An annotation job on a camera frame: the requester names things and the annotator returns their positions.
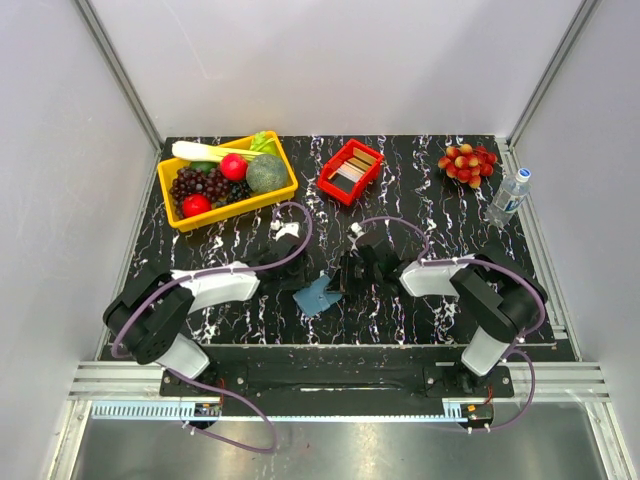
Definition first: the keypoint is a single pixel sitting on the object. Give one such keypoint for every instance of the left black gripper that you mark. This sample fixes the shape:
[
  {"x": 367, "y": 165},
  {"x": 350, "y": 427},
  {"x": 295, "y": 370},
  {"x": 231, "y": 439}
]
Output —
[{"x": 304, "y": 273}]

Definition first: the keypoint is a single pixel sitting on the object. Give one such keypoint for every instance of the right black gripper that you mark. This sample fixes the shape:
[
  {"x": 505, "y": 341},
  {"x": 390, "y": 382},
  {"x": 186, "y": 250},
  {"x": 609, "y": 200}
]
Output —
[{"x": 344, "y": 282}]

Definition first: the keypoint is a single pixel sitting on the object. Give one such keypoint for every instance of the blue card holder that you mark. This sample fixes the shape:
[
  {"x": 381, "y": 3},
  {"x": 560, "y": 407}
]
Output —
[{"x": 316, "y": 298}]

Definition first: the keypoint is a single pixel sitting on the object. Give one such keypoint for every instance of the red plastic bin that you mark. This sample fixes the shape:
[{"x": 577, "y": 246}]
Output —
[{"x": 342, "y": 190}]

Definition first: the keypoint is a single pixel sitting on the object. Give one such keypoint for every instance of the yellow plastic tray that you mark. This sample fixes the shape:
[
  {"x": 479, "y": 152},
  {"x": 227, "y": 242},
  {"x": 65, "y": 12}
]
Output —
[{"x": 220, "y": 210}]

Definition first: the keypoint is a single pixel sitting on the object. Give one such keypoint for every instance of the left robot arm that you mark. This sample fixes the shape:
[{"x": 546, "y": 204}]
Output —
[{"x": 148, "y": 315}]

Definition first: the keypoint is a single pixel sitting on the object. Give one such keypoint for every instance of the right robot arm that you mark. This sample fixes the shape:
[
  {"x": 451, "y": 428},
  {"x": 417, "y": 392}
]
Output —
[{"x": 504, "y": 301}]

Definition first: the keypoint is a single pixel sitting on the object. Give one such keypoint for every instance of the stack of credit cards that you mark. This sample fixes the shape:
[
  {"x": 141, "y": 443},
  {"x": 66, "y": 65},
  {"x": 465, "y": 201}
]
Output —
[{"x": 355, "y": 166}]

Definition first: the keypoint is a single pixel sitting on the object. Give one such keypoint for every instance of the dark blue grape bunch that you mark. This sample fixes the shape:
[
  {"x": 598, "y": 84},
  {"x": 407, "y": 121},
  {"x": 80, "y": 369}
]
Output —
[{"x": 239, "y": 191}]

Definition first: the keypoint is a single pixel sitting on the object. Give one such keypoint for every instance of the green cantaloupe melon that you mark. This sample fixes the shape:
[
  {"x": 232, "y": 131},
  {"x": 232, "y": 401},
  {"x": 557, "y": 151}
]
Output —
[{"x": 266, "y": 173}]

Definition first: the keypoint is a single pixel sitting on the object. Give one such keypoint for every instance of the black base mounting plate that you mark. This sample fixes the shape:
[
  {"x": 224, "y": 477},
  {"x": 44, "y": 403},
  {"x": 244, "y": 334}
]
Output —
[{"x": 431, "y": 371}]

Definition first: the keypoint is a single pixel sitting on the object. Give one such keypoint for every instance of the red apple lower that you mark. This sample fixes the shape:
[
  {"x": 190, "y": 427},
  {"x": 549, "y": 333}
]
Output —
[{"x": 194, "y": 205}]

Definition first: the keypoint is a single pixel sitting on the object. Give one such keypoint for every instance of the red apple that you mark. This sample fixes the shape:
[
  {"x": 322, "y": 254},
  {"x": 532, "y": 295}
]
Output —
[
  {"x": 233, "y": 167},
  {"x": 194, "y": 205}
]

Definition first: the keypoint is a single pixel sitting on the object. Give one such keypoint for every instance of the purple grape bunch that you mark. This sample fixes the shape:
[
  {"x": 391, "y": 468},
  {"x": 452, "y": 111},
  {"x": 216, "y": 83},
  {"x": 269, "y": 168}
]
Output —
[{"x": 187, "y": 182}]

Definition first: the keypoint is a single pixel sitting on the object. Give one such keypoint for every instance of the red apple upper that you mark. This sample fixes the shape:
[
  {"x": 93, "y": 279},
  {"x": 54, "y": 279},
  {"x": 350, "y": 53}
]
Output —
[{"x": 233, "y": 167}]

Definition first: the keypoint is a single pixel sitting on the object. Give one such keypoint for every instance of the white green leek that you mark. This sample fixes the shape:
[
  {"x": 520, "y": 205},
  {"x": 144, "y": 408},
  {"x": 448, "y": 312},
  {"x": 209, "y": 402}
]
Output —
[{"x": 261, "y": 143}]

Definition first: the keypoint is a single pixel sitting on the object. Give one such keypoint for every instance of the green lime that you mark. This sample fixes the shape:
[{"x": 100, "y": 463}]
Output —
[{"x": 203, "y": 166}]

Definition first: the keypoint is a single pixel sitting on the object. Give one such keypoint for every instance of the lychee fruit cluster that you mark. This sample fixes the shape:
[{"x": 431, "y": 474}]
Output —
[{"x": 470, "y": 165}]

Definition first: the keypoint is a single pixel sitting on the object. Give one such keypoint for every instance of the clear water bottle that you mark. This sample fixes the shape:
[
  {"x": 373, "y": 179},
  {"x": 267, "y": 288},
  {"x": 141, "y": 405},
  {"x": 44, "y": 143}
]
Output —
[{"x": 510, "y": 195}]

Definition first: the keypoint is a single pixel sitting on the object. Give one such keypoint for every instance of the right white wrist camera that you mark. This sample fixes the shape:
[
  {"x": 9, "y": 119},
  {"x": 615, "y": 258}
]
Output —
[{"x": 356, "y": 230}]

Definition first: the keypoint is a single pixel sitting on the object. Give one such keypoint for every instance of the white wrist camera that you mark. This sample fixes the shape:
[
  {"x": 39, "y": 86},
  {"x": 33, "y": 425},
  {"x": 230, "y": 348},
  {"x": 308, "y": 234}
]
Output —
[
  {"x": 281, "y": 229},
  {"x": 356, "y": 230}
]

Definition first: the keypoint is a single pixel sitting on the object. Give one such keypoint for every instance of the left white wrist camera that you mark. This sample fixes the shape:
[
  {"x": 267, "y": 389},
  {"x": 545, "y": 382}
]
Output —
[{"x": 281, "y": 229}]

